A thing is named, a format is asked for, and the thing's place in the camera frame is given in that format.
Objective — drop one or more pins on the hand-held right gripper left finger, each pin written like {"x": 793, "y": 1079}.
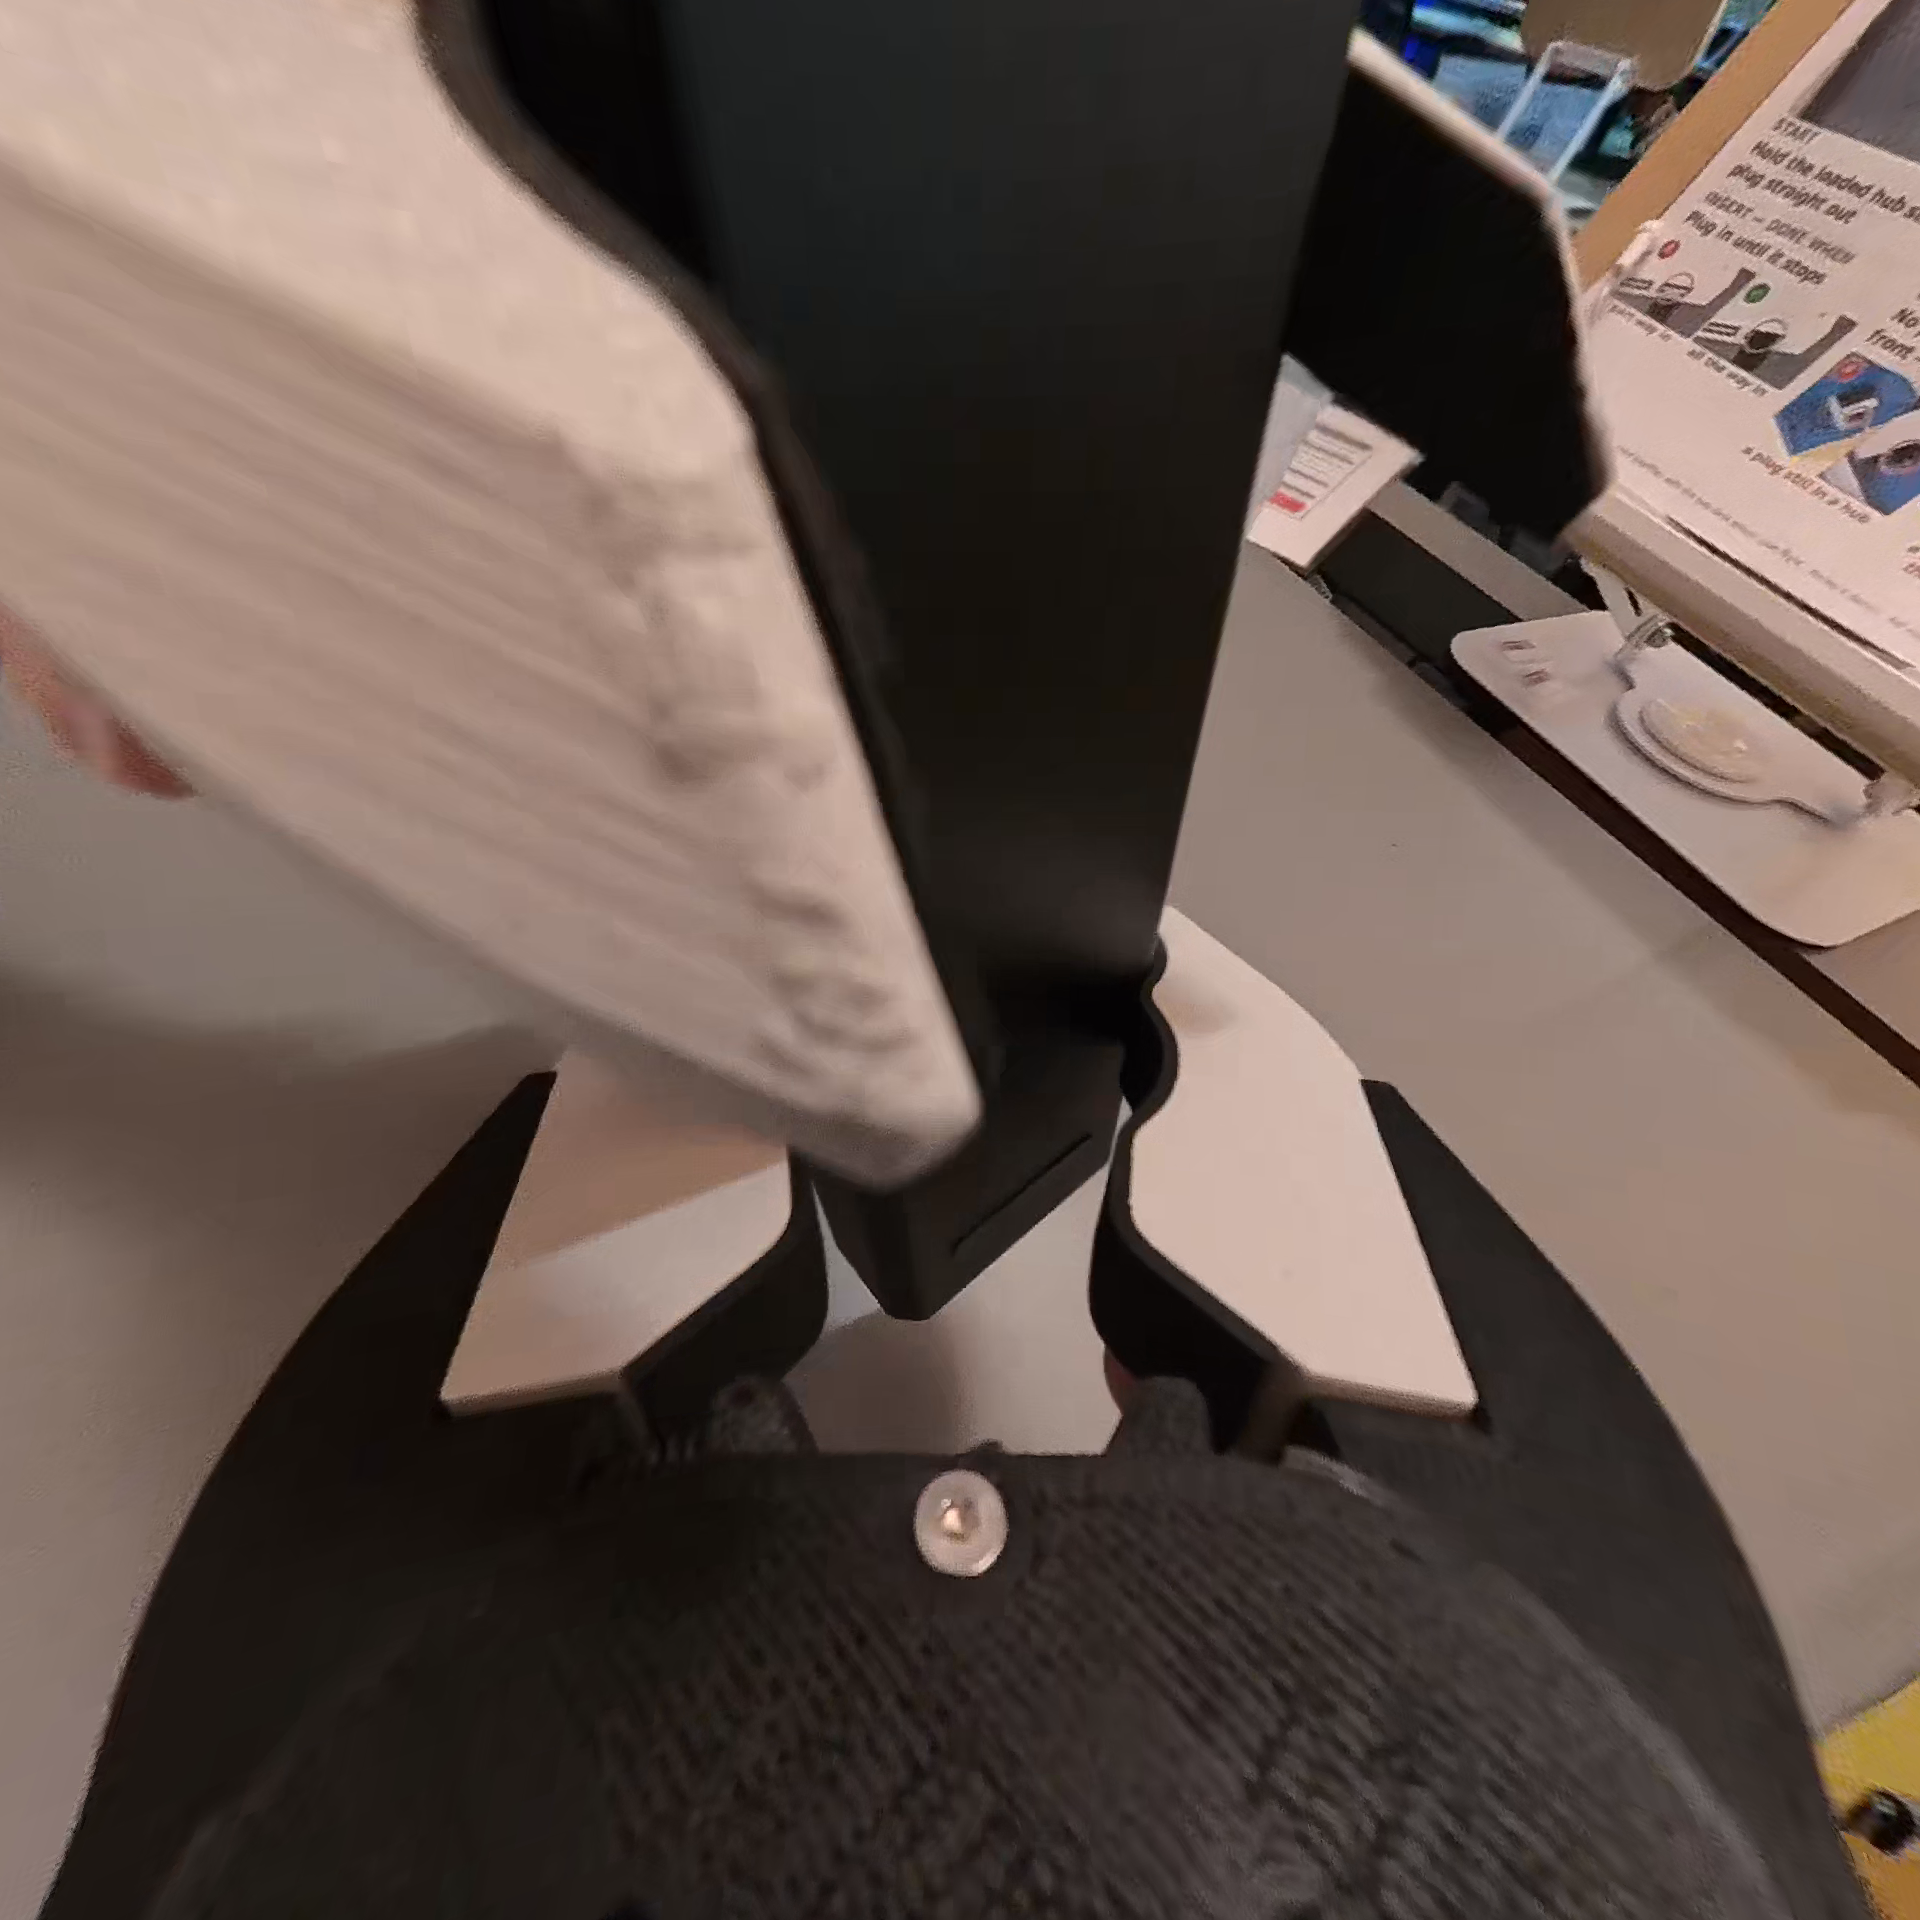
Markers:
{"x": 598, "y": 1277}

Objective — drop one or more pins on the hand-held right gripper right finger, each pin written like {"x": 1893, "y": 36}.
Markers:
{"x": 1290, "y": 1201}

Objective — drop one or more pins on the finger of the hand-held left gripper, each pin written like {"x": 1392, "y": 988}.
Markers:
{"x": 1453, "y": 331}
{"x": 376, "y": 525}

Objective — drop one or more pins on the black multi-port usb hub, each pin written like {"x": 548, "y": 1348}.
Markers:
{"x": 1019, "y": 451}

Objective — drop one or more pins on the yellow plastic bin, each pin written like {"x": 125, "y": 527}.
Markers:
{"x": 1851, "y": 1748}

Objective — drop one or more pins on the person's left hand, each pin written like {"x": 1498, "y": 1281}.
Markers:
{"x": 89, "y": 720}

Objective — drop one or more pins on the laminated paper sheet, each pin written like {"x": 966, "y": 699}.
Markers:
{"x": 1329, "y": 473}

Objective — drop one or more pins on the instruction sheet on wooden stand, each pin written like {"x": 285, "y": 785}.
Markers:
{"x": 1798, "y": 856}

